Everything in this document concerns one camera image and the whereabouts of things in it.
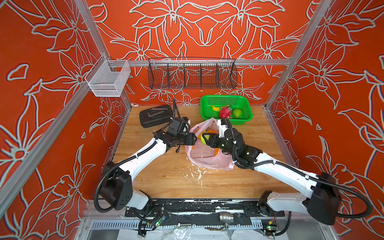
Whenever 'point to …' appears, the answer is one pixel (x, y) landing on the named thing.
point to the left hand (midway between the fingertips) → (193, 136)
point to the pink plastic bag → (200, 154)
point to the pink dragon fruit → (225, 112)
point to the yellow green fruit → (203, 139)
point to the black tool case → (155, 116)
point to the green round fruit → (237, 113)
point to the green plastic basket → (243, 103)
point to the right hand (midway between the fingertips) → (203, 134)
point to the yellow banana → (216, 108)
